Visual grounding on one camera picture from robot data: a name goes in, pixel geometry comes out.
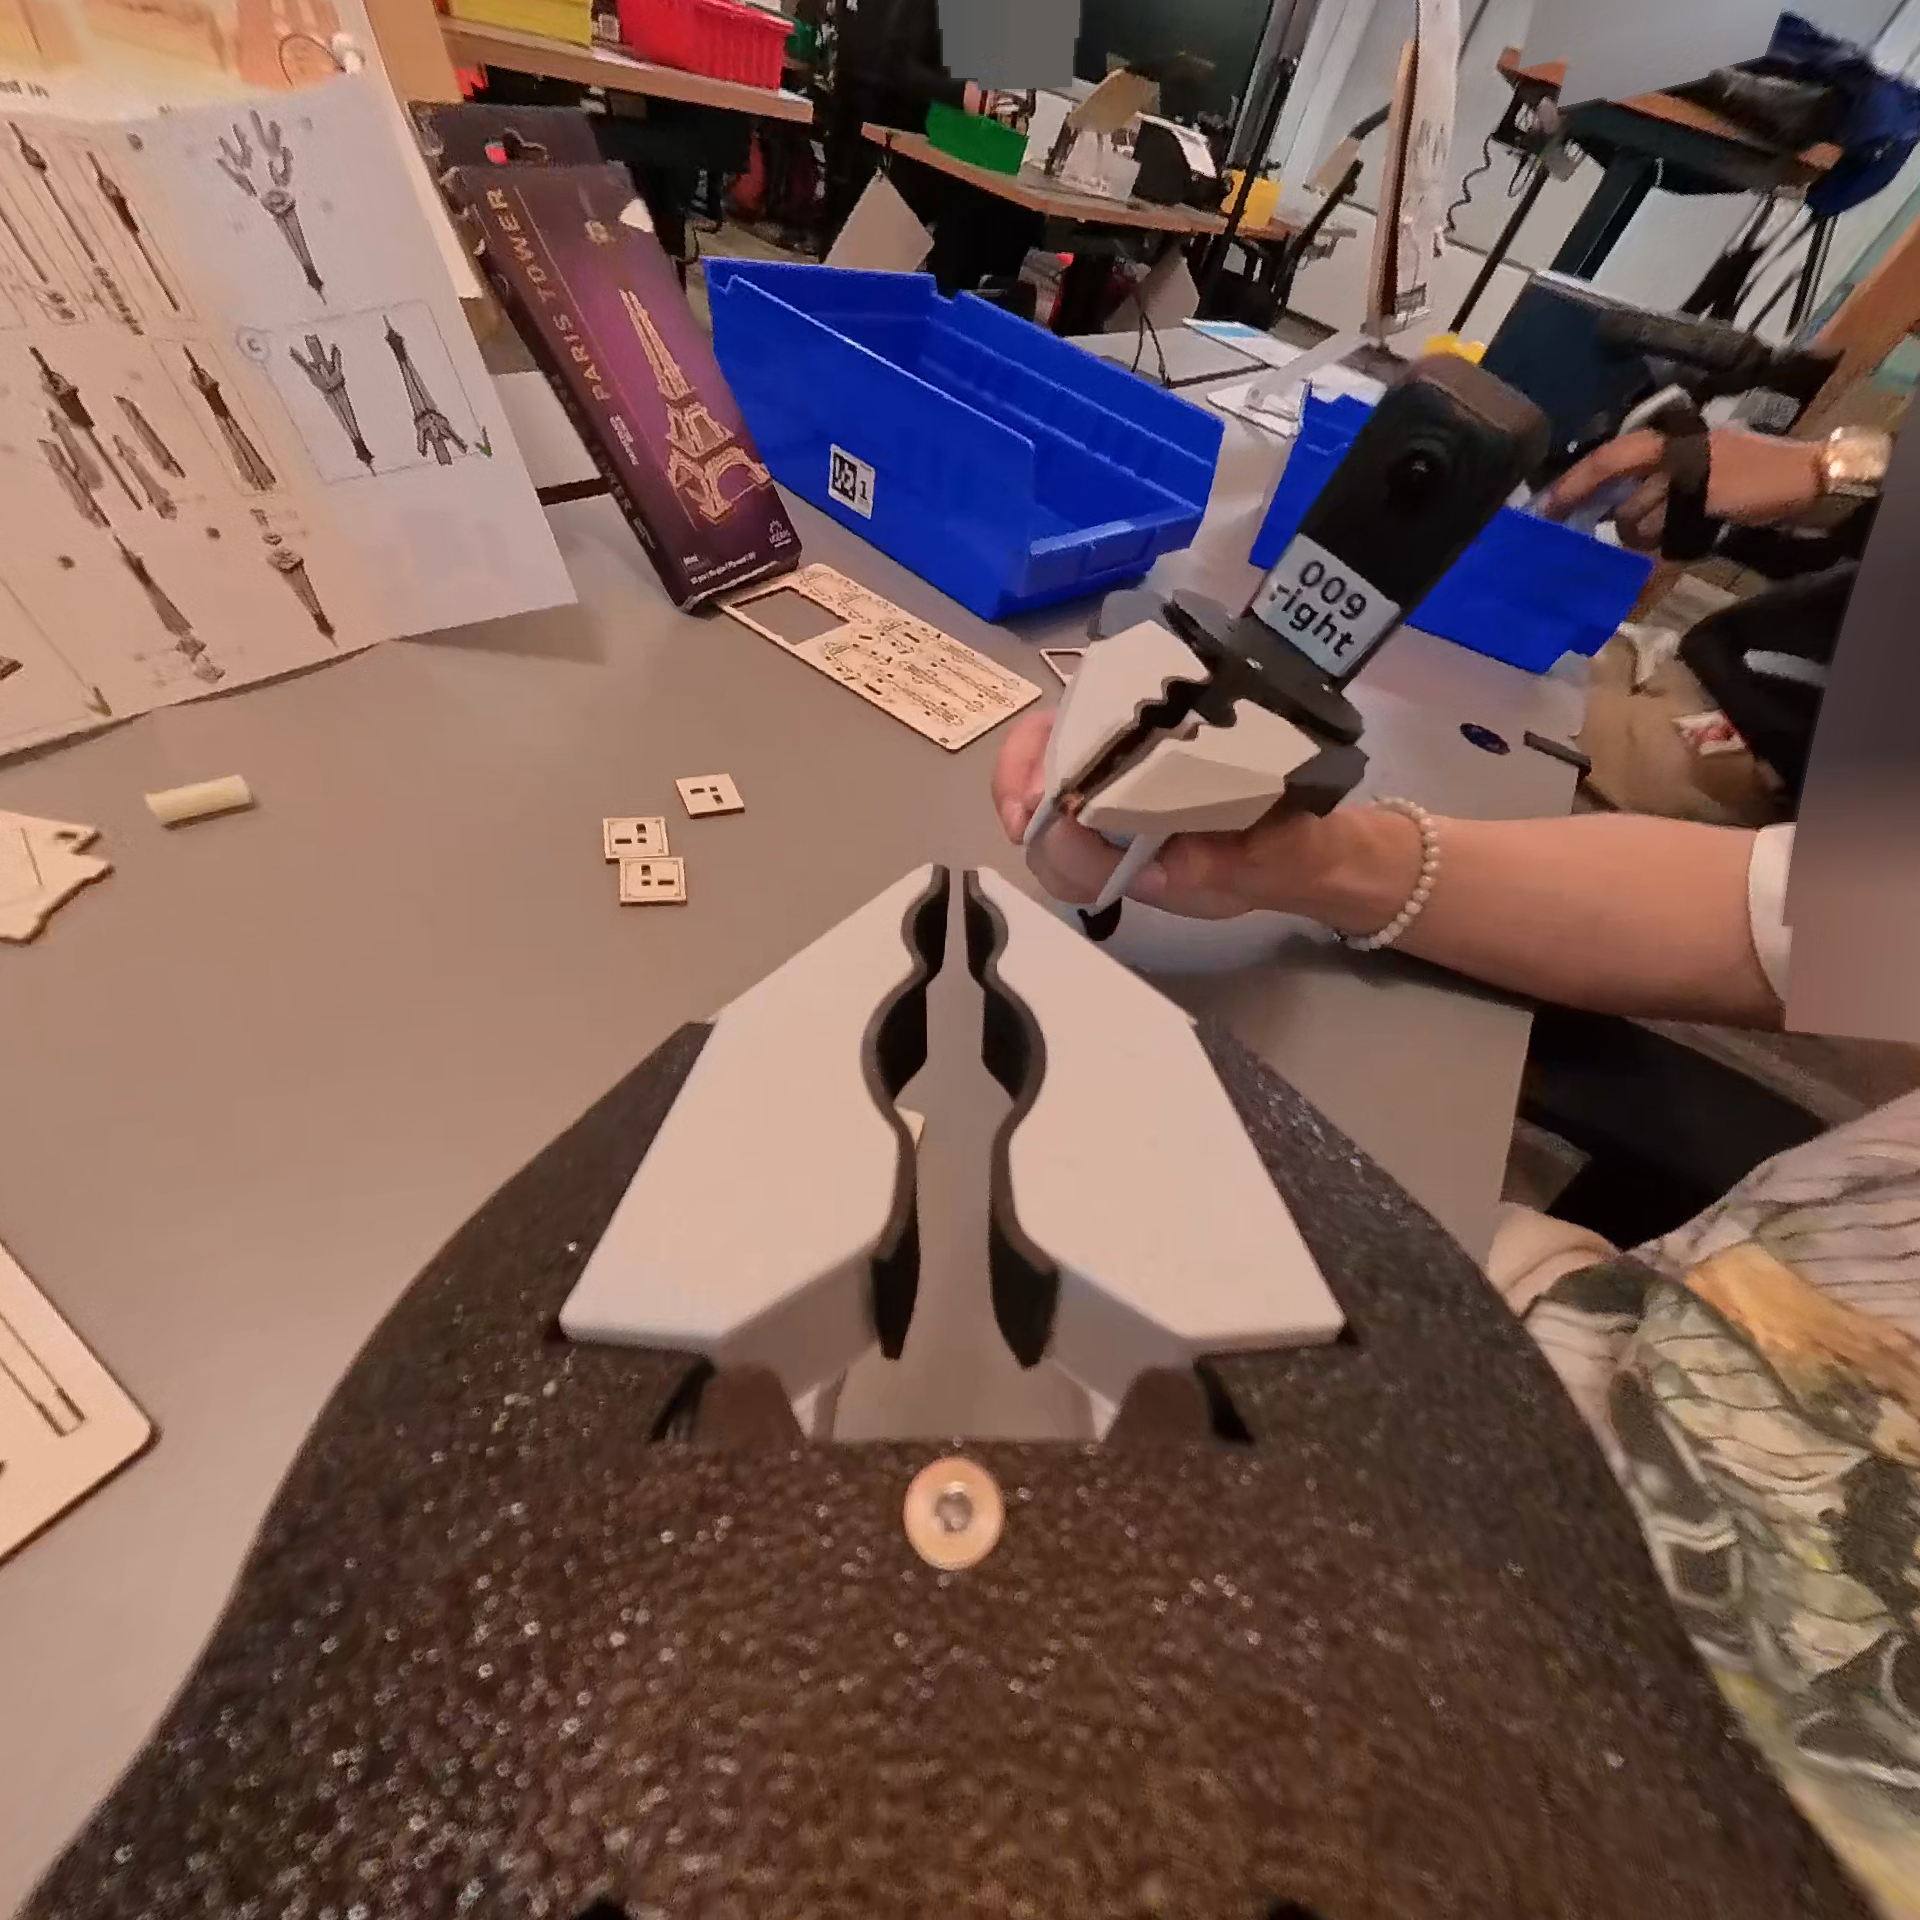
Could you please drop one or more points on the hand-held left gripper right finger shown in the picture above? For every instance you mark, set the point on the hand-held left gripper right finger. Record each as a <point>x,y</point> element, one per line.
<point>1156,1204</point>

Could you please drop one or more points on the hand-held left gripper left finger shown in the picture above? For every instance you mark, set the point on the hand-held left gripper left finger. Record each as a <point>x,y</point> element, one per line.
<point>717,1204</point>

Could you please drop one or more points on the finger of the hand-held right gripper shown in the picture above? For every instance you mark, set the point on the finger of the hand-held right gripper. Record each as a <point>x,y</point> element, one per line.
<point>1200,779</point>
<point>1120,683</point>

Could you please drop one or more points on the small wooden square tile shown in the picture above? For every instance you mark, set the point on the small wooden square tile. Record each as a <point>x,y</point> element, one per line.
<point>652,884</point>
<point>713,794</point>
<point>637,837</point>

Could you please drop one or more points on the person's right forearm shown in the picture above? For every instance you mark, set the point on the person's right forearm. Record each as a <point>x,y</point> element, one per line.
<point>1590,920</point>

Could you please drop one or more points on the grey desk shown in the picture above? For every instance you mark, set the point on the grey desk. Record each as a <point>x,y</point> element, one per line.
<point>379,1053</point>

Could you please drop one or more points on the person's right hand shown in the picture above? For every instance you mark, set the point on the person's right hand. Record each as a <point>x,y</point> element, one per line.
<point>1235,867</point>

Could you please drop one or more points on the blue plastic bin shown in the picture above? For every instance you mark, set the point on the blue plastic bin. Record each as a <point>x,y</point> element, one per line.
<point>962,435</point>
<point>1501,587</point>

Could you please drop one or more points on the wooden sheet with rectangular cutout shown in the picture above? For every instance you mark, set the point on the wooden sheet with rectangular cutout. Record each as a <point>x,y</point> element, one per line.
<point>897,671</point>

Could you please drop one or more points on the small blue disc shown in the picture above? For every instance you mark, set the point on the small blue disc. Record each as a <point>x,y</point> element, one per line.
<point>1487,734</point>

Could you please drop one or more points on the tall cardboard model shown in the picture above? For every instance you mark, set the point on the tall cardboard model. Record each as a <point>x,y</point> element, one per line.
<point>1421,181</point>

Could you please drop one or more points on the small dark stick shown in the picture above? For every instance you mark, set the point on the small dark stick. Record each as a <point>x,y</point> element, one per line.
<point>1561,749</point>

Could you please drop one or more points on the gold wristwatch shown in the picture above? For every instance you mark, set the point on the gold wristwatch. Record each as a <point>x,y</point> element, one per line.
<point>1851,466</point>

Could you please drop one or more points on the wooden background table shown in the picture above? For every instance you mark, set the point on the wooden background table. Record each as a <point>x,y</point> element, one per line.
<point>633,73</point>
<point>1084,194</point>

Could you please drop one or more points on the green plastic bin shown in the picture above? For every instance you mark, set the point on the green plastic bin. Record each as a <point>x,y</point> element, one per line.
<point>981,134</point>

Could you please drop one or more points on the dark puzzle box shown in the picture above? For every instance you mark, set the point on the dark puzzle box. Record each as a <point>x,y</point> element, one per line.
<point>523,142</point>
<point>633,389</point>

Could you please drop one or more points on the blue bag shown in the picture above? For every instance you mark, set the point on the blue bag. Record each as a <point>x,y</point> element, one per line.
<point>1870,105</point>

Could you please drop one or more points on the patterned shirt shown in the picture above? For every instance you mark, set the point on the patterned shirt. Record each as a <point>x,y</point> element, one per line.
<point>1773,1428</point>

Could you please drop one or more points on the pale wax stick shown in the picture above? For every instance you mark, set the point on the pale wax stick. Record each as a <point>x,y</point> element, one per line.
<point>198,794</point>

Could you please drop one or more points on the small wooden parts sheet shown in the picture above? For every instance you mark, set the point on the small wooden parts sheet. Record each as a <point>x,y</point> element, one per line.
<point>63,1428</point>

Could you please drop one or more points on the notched wooden puzzle piece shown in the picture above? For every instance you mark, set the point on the notched wooden puzzle piece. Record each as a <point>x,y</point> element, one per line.
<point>42,886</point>

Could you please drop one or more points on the red plastic bin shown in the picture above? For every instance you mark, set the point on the red plastic bin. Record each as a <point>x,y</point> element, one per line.
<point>704,42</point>

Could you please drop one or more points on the paper instruction sheet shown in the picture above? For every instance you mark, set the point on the paper instruction sheet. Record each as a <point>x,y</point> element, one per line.
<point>301,496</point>

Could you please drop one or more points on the yellow plastic bin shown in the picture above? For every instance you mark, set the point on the yellow plastic bin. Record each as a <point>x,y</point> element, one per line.
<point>515,22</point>

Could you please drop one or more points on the tan printed paper sheet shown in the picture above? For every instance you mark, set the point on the tan printed paper sheet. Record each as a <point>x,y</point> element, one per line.
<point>167,42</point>

